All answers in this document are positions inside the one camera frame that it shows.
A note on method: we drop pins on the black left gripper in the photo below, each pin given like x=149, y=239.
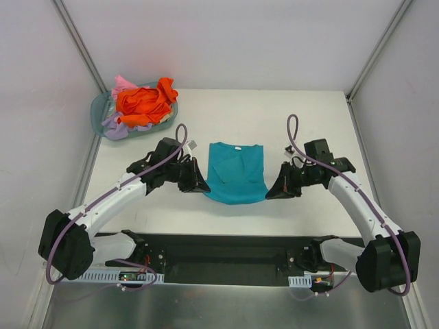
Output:
x=187, y=175

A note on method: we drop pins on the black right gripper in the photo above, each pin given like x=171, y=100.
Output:
x=292, y=179

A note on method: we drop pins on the teal t shirt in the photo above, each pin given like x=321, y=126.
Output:
x=236, y=174

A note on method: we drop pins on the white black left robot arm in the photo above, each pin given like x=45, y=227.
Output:
x=70, y=242

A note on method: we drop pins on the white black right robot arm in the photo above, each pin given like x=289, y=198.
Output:
x=389, y=256

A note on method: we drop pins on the orange t shirt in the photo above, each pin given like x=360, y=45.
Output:
x=147, y=105

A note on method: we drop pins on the lavender t shirt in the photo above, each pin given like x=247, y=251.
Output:
x=114, y=130

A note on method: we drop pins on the pink t shirt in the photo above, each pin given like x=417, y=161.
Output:
x=121, y=84

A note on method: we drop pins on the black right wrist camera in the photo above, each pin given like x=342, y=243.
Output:
x=317, y=152

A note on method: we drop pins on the white slotted right cable duct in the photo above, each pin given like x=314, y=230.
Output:
x=304, y=281

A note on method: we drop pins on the white slotted cable duct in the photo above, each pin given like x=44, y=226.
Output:
x=117, y=276
x=304, y=281

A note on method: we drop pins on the white slotted left cable duct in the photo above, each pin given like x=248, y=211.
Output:
x=117, y=276

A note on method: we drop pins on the aluminium right frame post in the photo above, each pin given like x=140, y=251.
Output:
x=384, y=39

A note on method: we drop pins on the aluminium frame post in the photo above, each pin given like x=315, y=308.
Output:
x=384, y=39
x=80, y=45

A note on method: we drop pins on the aluminium left frame post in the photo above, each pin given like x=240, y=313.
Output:
x=80, y=45

